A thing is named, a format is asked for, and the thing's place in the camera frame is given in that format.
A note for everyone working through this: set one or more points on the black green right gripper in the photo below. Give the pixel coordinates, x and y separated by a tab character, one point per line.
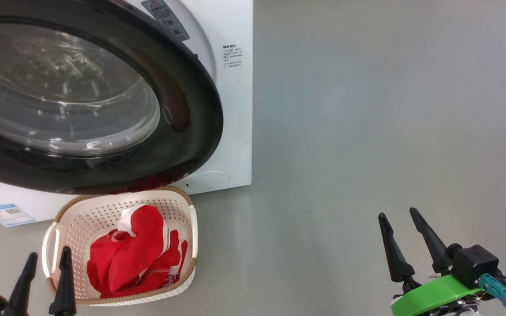
472	263

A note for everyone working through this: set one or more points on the red and white garment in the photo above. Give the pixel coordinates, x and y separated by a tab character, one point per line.
130	259

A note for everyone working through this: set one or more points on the black round glass washer door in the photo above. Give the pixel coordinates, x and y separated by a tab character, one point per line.
191	131

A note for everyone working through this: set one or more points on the cream laundry basket brown rim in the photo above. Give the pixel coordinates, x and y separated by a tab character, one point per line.
81	219

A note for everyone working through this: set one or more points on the white washing machine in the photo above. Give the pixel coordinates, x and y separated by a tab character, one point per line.
235	131

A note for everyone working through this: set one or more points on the white printed text label sticker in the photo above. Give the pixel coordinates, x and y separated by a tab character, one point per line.
232	56

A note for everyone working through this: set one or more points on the blue energy label sticker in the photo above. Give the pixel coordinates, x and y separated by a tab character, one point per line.
8	215

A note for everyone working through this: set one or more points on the white round filter cover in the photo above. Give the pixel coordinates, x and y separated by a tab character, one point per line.
209	180

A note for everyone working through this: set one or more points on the grey warning sticker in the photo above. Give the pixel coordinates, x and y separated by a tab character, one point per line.
167	19

